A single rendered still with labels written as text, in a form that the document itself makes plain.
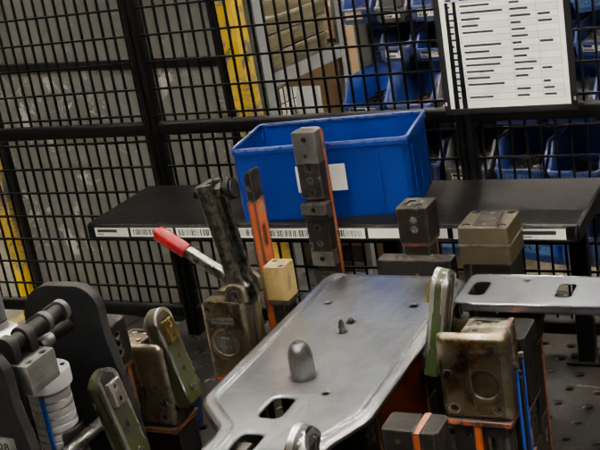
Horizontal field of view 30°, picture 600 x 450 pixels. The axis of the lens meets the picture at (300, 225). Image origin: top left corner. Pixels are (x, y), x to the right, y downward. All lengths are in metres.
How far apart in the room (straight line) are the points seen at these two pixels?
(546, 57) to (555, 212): 0.27
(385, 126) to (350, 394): 0.72
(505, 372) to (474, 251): 0.34
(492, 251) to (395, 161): 0.25
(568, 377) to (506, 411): 0.60
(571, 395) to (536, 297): 0.41
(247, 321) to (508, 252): 0.39
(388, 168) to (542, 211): 0.25
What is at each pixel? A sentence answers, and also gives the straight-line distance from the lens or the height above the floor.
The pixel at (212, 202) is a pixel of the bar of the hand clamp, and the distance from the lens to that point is 1.50.
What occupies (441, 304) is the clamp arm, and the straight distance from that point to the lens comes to 1.35.
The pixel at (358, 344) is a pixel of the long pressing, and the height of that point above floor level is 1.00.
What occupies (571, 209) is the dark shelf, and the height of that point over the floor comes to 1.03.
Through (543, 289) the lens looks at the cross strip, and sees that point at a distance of 1.56.
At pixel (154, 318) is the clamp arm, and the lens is 1.39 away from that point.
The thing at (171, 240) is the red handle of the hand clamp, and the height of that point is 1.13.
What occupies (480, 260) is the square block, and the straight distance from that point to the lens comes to 1.66.
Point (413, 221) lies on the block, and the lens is 1.71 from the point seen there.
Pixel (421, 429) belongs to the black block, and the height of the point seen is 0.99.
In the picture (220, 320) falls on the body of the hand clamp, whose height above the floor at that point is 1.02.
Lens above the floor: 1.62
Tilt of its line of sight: 19 degrees down
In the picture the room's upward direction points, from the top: 10 degrees counter-clockwise
